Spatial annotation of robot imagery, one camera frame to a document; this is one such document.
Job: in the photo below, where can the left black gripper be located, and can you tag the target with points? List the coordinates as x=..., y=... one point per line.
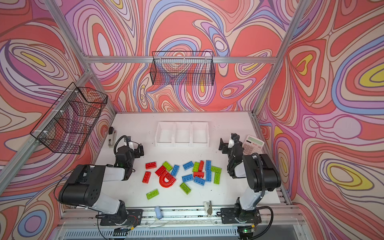
x=137, y=150

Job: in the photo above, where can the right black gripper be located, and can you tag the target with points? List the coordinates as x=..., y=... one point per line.
x=227, y=146

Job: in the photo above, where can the green lego brick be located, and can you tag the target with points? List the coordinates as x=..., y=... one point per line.
x=185, y=188
x=217, y=177
x=168, y=166
x=152, y=194
x=216, y=169
x=196, y=167

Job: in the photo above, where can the red lego brick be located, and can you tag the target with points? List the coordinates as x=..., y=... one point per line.
x=199, y=174
x=151, y=165
x=147, y=177
x=201, y=166
x=160, y=171

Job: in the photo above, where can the blue lego brick top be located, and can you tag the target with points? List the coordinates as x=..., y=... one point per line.
x=208, y=165

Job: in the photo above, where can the blue lego brick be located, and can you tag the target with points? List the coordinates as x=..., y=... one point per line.
x=175, y=170
x=188, y=165
x=208, y=176
x=199, y=181
x=188, y=178
x=208, y=165

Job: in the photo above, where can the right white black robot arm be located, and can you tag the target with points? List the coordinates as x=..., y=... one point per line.
x=246, y=161

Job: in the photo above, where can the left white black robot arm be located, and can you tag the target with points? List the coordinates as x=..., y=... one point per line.
x=83, y=188

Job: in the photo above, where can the white pink calculator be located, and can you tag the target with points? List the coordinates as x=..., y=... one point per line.
x=252, y=145

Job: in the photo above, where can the white black remote device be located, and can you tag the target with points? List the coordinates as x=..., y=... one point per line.
x=111, y=137

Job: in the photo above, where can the red arch lego piece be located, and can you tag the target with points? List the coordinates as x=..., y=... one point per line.
x=166, y=180

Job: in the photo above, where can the white three-compartment bin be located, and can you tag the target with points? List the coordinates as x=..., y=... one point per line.
x=182, y=134

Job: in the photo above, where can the beige clip on rail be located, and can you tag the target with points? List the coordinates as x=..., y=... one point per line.
x=208, y=207

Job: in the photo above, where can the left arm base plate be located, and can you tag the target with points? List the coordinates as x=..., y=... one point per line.
x=132, y=217

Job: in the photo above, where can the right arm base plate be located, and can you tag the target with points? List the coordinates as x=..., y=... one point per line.
x=236, y=216

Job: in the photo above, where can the black wire basket left wall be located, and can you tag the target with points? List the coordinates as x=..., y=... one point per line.
x=66, y=127

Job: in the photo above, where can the black wire basket wall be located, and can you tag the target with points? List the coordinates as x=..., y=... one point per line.
x=183, y=68
x=66, y=127

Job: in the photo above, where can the light blue cylinder on rail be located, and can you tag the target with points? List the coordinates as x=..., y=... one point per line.
x=158, y=212

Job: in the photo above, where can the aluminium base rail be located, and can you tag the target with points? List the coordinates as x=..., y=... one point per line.
x=179, y=217

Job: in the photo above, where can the black wire basket back wall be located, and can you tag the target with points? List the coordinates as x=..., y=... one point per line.
x=183, y=68

